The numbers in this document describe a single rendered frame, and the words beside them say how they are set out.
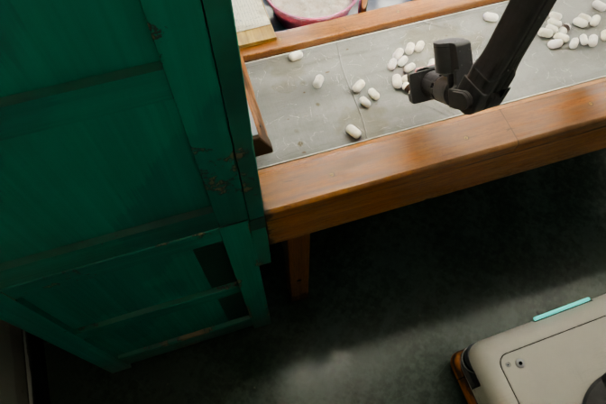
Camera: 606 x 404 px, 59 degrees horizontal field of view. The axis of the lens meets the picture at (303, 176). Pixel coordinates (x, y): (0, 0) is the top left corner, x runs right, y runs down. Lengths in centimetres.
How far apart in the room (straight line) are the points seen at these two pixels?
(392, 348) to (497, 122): 85
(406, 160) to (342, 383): 85
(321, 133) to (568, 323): 89
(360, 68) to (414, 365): 96
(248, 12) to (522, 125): 71
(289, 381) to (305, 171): 83
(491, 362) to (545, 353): 15
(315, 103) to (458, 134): 33
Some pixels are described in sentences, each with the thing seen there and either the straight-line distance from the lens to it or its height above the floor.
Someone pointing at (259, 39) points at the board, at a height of 78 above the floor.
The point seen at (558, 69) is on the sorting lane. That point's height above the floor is 74.
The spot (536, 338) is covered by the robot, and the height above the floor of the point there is 28.
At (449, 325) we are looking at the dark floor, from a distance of 187.
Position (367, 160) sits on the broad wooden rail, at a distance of 117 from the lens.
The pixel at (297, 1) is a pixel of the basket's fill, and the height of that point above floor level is 73.
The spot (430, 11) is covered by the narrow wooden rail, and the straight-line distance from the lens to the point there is 147.
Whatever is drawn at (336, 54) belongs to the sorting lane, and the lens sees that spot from 137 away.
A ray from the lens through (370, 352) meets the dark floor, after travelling 181.
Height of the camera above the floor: 177
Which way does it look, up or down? 62 degrees down
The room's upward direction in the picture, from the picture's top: straight up
